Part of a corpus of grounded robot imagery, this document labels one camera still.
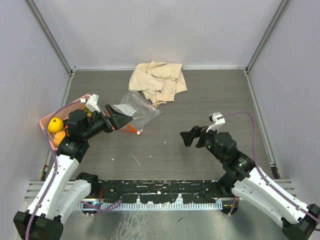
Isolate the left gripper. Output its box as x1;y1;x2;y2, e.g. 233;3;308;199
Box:
81;104;132;140

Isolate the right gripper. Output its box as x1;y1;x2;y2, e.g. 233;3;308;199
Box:
180;123;225;163

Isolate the clear zip top bag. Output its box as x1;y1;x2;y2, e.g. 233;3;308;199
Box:
112;91;161;135

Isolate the fake brown longan bunch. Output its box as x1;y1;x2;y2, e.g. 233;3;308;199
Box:
81;105;94;119

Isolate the fake orange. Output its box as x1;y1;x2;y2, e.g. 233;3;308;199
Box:
53;131;66;147

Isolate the fake lemon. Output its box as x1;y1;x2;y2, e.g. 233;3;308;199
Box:
47;117;64;134

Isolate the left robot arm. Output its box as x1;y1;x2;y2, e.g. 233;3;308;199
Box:
13;104;133;240

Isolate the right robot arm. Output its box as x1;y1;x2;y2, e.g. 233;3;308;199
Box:
180;126;320;240

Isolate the pink plastic basket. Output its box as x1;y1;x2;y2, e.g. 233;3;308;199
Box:
39;93;108;151

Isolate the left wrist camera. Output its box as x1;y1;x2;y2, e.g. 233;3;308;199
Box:
80;94;101;113

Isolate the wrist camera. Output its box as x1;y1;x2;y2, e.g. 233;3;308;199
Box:
80;94;101;113
206;112;226;133

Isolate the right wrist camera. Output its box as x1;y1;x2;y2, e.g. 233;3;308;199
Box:
206;112;226;133

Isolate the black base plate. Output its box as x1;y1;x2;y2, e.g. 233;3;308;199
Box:
100;179;234;204

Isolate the beige cloth drawstring bag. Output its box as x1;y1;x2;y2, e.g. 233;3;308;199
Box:
128;60;188;108

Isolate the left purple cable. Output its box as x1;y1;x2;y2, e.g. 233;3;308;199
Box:
24;98;123;240

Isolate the grey slotted cable duct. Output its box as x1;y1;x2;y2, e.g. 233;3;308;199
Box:
74;201;223;211

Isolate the aluminium frame rail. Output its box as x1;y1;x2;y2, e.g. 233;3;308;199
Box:
24;181;74;202

